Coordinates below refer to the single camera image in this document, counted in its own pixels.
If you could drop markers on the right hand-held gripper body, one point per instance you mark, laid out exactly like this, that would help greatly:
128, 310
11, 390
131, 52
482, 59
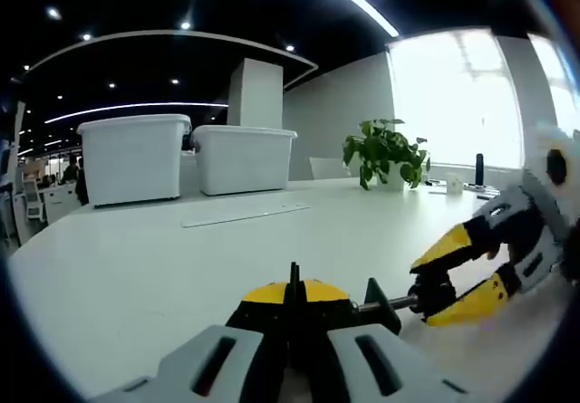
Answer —
541, 147

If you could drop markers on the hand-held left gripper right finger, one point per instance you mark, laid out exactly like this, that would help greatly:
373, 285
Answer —
417, 376

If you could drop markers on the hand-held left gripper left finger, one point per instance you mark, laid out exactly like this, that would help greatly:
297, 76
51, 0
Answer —
176, 376

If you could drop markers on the black knob retaining clip screw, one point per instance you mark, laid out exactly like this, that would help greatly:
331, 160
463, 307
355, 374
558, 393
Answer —
435, 292

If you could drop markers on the black fixed fixture clamp frame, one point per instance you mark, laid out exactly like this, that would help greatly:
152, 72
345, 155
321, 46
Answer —
380, 303

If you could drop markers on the white desk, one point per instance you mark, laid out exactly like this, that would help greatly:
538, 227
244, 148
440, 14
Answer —
181, 276

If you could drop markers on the small white cups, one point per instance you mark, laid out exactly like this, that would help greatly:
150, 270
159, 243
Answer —
454, 183

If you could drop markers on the black bottle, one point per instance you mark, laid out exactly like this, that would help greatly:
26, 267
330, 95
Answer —
479, 169

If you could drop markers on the green potted plant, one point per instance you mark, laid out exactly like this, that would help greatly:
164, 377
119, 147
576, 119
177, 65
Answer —
385, 149

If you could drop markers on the white office cabinet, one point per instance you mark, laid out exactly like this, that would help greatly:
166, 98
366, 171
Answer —
61, 201

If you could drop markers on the large white storage bin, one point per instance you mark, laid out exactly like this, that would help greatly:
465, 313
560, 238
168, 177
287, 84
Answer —
131, 158

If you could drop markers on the small white storage bin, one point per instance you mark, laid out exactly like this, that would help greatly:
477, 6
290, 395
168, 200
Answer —
242, 158

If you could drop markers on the round ceiling spotlights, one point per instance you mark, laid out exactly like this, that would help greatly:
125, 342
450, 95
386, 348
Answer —
186, 25

